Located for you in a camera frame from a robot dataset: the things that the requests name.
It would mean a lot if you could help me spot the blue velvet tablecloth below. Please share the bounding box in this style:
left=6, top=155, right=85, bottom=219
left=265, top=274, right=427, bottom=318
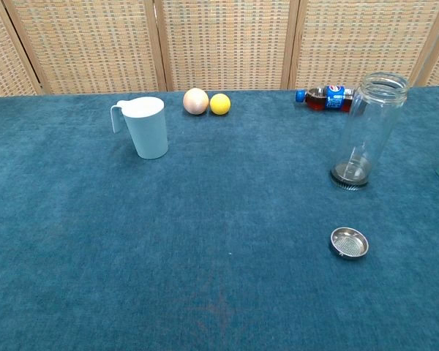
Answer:
left=0, top=86, right=439, bottom=351

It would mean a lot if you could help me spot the round metal strainer lid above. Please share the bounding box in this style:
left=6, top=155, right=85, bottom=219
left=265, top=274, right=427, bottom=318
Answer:
left=330, top=227, right=369, bottom=260

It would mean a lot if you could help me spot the peach coloured ball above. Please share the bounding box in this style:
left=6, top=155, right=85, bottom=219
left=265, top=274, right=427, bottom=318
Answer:
left=182, top=88, right=210, bottom=116

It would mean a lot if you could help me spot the yellow ball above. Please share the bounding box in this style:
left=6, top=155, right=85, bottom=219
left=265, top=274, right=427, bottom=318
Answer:
left=209, top=93, right=231, bottom=116

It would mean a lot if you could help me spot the tall clear glass jar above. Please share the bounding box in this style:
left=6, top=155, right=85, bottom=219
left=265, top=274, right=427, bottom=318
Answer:
left=329, top=71, right=410, bottom=192

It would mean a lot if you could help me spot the small Pepsi cola bottle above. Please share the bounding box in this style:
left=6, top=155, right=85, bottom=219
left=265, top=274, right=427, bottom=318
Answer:
left=295, top=85, right=359, bottom=113

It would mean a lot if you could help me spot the light blue plastic cup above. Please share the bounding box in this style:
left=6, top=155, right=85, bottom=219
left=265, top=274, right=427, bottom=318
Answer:
left=110, top=96, right=169, bottom=160

